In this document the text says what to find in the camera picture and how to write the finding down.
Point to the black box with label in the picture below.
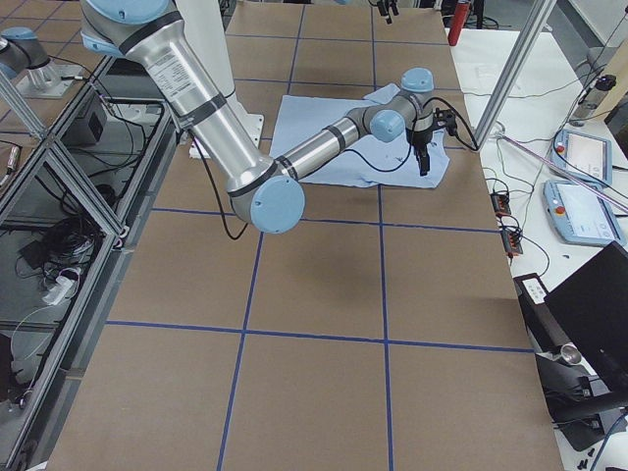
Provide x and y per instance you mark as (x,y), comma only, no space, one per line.
(548,337)

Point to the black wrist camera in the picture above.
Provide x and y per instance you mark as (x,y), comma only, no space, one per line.
(445,119)

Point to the far teach pendant tablet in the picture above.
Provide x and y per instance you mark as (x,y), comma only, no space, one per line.
(586,157)

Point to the aluminium frame rack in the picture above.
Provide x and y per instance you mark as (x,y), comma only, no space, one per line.
(78,176)

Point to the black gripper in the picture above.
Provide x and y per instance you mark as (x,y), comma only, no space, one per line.
(386,6)
(421,137)

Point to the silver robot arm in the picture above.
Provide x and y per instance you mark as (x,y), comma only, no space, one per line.
(182,47)

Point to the black monitor on stand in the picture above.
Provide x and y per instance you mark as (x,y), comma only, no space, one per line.
(590,307)

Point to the teach pendant tablet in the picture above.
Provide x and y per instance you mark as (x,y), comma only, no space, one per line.
(586,157)
(579,217)

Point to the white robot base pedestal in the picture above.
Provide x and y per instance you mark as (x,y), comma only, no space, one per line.
(205,33)

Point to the near teach pendant tablet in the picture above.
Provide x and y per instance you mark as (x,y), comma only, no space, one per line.
(579,217)

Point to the red fire extinguisher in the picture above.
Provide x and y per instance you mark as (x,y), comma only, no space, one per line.
(458,21)

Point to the light blue t-shirt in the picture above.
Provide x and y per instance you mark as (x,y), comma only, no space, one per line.
(367,162)

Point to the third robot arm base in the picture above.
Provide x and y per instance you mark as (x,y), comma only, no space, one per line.
(23,55)

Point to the aluminium frame post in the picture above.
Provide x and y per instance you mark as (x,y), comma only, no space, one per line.
(513,66)

